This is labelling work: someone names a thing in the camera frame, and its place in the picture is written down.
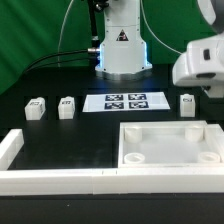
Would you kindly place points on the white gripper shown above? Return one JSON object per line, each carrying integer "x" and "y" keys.
{"x": 214, "y": 88}

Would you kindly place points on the white square tabletop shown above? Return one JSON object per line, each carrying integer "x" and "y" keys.
{"x": 170, "y": 144}

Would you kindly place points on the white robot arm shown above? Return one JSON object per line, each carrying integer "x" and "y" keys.
{"x": 123, "y": 52}

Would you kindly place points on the AprilTag marker sheet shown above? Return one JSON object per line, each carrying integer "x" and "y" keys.
{"x": 126, "y": 102}

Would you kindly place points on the white U-shaped obstacle fence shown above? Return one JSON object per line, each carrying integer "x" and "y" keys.
{"x": 117, "y": 180}

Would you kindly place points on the green backdrop curtain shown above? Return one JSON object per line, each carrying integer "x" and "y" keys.
{"x": 30, "y": 29}

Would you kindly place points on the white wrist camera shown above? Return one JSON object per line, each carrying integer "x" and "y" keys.
{"x": 202, "y": 64}

